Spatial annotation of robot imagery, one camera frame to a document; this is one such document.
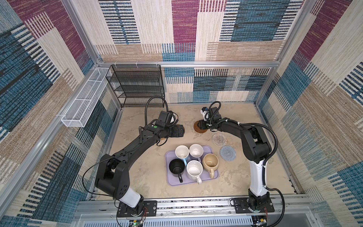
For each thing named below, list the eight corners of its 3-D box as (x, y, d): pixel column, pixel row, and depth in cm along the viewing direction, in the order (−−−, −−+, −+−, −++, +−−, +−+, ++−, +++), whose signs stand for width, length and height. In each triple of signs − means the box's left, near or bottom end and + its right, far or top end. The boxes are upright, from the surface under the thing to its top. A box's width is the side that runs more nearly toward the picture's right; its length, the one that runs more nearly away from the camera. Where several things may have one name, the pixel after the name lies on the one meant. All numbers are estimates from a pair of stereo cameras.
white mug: (186, 186, 81) (186, 181, 75) (186, 165, 89) (186, 160, 82) (202, 186, 81) (204, 181, 75) (200, 165, 89) (202, 160, 82)
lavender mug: (189, 162, 91) (190, 156, 84) (189, 150, 96) (189, 144, 89) (202, 162, 91) (204, 156, 84) (201, 150, 96) (202, 143, 89)
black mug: (169, 183, 81) (168, 179, 75) (170, 164, 89) (169, 158, 82) (184, 183, 81) (184, 179, 75) (184, 164, 89) (184, 158, 82)
